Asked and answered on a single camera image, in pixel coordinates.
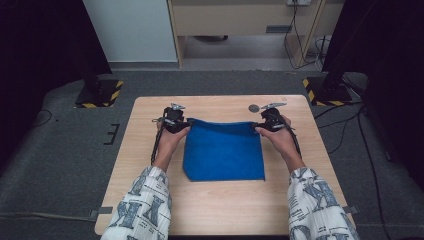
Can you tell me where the blue microfibre cloth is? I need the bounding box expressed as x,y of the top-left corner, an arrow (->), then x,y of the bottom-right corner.
182,117 -> 266,183

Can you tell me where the white panel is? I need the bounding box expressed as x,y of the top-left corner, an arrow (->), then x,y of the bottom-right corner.
82,0 -> 178,63

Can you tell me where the black curtain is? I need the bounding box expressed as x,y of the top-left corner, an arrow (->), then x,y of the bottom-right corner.
0,0 -> 113,168
321,0 -> 424,181

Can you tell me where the dark flat object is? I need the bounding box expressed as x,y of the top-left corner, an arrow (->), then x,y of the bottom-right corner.
193,34 -> 230,43

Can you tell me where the black tape floor mark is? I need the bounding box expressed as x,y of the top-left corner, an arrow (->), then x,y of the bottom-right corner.
103,123 -> 121,146

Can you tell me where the person's left hand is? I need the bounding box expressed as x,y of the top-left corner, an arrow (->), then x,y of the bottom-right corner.
155,120 -> 192,165

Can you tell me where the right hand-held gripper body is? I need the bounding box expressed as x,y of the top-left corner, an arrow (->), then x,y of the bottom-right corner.
260,101 -> 296,133

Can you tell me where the black stand base striped edge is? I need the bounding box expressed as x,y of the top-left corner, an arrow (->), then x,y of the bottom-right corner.
302,76 -> 354,107
74,79 -> 124,109

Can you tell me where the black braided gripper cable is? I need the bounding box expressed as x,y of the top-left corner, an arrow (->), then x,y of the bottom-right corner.
150,108 -> 168,167
274,113 -> 303,159

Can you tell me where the long black floor cable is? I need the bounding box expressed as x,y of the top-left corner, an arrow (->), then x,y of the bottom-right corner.
357,106 -> 388,240

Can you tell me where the light wooden desk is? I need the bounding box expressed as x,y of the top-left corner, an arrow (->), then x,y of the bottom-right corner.
167,0 -> 346,69

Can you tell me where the thin black floor cable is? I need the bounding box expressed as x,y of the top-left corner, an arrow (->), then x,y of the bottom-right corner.
33,109 -> 53,128

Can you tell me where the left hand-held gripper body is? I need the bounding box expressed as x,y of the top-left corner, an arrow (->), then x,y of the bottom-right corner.
152,102 -> 190,135

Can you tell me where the person's right hand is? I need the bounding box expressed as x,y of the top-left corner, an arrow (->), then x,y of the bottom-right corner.
254,114 -> 303,165

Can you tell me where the black hanging cable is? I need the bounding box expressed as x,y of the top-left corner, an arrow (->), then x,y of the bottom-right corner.
283,3 -> 326,71

